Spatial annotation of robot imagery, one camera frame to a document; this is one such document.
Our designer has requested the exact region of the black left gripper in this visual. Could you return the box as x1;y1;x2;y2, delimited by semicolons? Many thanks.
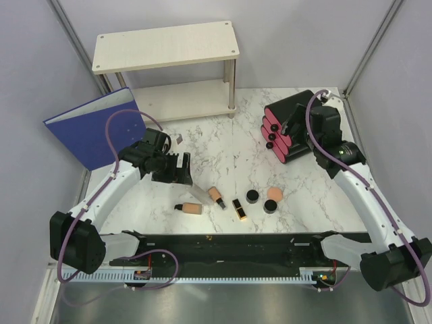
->
152;151;192;186

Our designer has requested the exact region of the white two-tier wooden shelf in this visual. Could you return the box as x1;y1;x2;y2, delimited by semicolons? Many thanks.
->
92;20;240;122

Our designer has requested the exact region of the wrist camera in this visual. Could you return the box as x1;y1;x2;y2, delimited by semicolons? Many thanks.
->
142;128;171;154
310;106;342;141

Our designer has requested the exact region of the round beige cream bottle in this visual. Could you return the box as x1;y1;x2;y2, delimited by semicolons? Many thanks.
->
208;186;226;210

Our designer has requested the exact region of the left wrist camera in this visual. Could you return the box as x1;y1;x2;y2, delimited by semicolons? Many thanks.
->
142;128;171;154

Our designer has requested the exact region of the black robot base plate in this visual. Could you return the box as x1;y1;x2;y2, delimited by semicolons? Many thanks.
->
108;230;372;279

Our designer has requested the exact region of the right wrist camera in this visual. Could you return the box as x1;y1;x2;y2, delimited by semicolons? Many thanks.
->
310;106;342;141

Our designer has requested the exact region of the blue ring binder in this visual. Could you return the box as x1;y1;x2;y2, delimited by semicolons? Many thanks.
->
43;87;146;171

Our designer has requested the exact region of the black round jar right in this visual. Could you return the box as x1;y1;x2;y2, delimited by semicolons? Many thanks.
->
263;199;277;214

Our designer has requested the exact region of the black round jar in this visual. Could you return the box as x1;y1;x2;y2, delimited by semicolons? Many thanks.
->
246;189;259;204
263;199;277;214

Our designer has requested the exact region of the pink top drawer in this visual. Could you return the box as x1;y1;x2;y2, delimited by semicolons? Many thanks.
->
263;106;292;149

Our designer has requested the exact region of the black gold lipstick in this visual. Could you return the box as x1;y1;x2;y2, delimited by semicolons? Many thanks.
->
232;198;247;220

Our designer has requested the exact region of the white slotted cable duct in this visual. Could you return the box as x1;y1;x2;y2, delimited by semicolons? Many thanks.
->
62;267;352;285

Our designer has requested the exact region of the peach makeup sponge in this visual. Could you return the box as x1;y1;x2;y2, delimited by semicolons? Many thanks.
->
267;187;284;203

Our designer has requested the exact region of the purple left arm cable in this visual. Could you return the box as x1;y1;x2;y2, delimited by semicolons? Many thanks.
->
56;109;180;292

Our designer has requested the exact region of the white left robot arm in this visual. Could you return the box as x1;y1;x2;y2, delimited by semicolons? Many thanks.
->
49;134;193;274

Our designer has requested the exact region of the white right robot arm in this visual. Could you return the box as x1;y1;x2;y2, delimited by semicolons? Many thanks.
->
281;103;431;296

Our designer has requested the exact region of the pink bottom drawer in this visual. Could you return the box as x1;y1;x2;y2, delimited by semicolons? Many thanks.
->
261;125;289;164

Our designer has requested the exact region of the square beige foundation bottle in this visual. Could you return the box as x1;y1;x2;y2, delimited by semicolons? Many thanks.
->
174;202;203;215

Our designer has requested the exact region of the black round jar left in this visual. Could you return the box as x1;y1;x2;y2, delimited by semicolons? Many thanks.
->
246;189;259;204

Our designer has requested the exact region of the black drawer organizer cabinet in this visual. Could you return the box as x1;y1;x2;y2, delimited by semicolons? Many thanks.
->
261;90;314;164

